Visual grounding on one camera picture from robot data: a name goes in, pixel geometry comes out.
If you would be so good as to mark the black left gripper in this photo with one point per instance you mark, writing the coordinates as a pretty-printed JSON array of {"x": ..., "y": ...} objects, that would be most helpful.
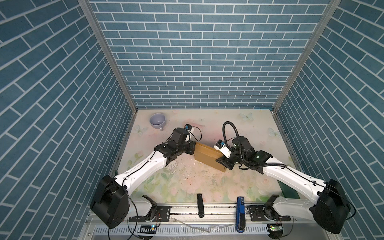
[{"x": 191, "y": 144}]

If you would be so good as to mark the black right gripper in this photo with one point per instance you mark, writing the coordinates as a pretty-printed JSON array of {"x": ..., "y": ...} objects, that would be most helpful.
[{"x": 225, "y": 161}]

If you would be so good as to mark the brown cardboard box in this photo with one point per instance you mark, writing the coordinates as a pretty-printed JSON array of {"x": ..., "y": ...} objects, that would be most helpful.
[{"x": 208, "y": 156}]

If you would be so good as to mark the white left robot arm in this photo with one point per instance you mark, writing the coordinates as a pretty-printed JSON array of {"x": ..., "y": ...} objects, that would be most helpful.
[{"x": 112, "y": 201}]

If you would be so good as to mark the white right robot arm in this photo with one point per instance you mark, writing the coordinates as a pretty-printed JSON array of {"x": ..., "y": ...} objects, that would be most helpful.
[{"x": 325, "y": 201}]

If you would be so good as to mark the lavender ceramic cup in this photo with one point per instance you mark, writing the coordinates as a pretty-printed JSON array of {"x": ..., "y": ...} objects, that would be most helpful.
[{"x": 158, "y": 121}]

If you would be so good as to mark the green rectangular block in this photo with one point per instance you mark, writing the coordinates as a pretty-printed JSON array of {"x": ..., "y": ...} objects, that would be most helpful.
[{"x": 288, "y": 192}]

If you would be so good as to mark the black marker pen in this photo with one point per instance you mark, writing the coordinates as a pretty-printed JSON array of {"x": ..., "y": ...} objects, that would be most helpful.
[{"x": 201, "y": 210}]

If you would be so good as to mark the right controller board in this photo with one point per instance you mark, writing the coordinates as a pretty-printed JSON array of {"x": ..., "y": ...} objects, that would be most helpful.
[{"x": 275, "y": 228}]

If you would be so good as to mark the controller board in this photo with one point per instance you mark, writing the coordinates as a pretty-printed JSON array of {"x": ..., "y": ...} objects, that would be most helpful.
[
  {"x": 147, "y": 230},
  {"x": 275, "y": 228}
]

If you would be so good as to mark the left controller board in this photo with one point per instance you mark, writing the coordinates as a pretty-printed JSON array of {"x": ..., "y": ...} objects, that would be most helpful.
[{"x": 147, "y": 230}]

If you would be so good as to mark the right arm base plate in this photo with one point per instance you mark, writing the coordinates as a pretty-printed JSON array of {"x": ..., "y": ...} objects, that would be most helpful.
[{"x": 263, "y": 213}]

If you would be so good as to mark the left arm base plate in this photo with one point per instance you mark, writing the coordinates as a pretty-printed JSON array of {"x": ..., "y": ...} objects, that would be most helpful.
[{"x": 163, "y": 211}]

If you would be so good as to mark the aluminium front rail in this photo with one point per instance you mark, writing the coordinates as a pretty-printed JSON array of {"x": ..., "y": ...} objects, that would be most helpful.
[{"x": 217, "y": 224}]

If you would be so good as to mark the aluminium left corner post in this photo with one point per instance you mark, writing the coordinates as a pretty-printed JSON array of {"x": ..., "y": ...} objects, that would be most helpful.
[{"x": 95, "y": 26}]

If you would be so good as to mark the aluminium corner post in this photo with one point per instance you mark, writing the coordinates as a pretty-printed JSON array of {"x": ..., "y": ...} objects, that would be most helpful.
[
  {"x": 95, "y": 26},
  {"x": 318, "y": 30}
]

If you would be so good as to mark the aluminium right corner post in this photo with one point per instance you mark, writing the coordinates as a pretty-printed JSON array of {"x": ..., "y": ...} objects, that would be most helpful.
[{"x": 318, "y": 30}]

